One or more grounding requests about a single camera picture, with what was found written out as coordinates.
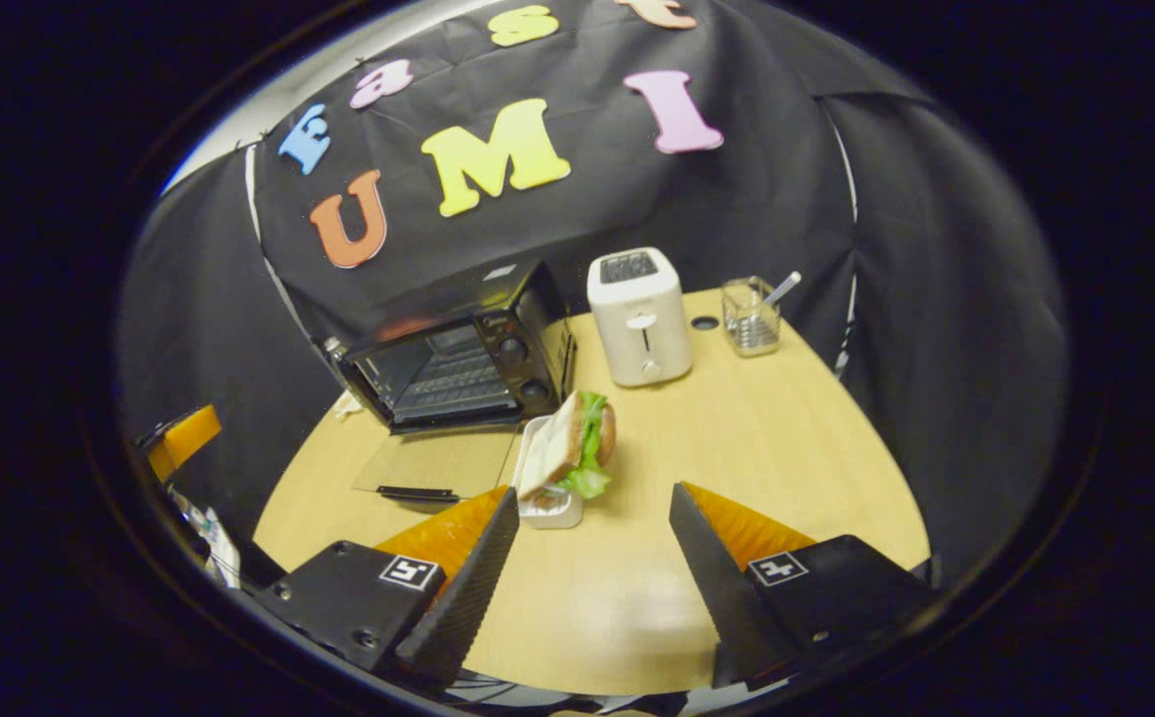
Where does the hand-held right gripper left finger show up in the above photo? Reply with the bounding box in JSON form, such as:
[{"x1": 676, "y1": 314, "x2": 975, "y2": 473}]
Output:
[{"x1": 251, "y1": 485, "x2": 521, "y2": 688}]

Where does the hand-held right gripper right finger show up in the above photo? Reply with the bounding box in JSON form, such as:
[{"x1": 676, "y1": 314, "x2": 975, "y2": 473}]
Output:
[{"x1": 668, "y1": 482, "x2": 942, "y2": 693}]

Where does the sandwich with lettuce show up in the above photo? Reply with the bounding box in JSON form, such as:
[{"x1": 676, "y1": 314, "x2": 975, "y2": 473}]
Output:
[{"x1": 518, "y1": 390, "x2": 618, "y2": 502}]

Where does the black electric oven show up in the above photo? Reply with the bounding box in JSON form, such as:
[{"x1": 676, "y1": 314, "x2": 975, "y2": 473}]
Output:
[{"x1": 324, "y1": 261, "x2": 578, "y2": 504}]

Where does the white rectangular tray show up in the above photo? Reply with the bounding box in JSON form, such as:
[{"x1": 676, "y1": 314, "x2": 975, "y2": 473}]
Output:
[{"x1": 516, "y1": 416, "x2": 585, "y2": 530}]

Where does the white toaster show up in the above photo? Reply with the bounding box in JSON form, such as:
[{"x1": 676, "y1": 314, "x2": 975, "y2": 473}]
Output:
[{"x1": 586, "y1": 247, "x2": 694, "y2": 388}]

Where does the clear cutlery holder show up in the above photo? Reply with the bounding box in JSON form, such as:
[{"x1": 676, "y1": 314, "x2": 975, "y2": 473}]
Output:
[{"x1": 722, "y1": 276, "x2": 783, "y2": 358}]

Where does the black backdrop cloth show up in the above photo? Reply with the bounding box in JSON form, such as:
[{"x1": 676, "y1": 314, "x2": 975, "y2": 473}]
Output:
[{"x1": 119, "y1": 0, "x2": 1071, "y2": 589}]

